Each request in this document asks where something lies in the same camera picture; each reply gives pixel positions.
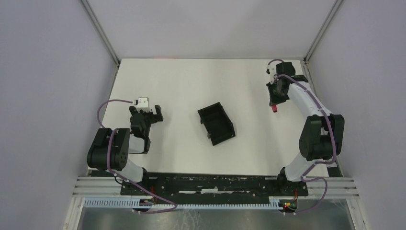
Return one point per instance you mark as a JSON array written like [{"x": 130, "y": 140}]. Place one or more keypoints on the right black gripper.
[{"x": 275, "y": 100}]

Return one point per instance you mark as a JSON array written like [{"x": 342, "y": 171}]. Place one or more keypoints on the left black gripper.
[{"x": 155, "y": 117}]

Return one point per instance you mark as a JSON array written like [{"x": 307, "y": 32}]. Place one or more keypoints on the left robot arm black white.
[{"x": 110, "y": 149}]

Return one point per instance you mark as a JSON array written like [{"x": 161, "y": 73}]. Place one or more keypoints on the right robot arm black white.
[{"x": 322, "y": 135}]

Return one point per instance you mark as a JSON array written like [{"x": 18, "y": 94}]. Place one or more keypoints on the black plastic bin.
[{"x": 218, "y": 125}]

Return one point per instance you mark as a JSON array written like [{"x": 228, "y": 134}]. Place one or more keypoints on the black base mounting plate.
[{"x": 211, "y": 189}]

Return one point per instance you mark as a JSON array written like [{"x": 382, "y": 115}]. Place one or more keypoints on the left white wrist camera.
[{"x": 142, "y": 105}]

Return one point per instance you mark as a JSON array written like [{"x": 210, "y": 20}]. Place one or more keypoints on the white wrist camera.
[
  {"x": 142, "y": 105},
  {"x": 271, "y": 70}
]

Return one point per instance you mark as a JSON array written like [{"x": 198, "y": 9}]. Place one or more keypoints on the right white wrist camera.
[{"x": 271, "y": 70}]

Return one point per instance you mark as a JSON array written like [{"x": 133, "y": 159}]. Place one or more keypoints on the aluminium frame rail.
[{"x": 337, "y": 188}]

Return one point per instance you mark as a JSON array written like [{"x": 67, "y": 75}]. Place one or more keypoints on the white slotted cable duct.
[{"x": 140, "y": 204}]

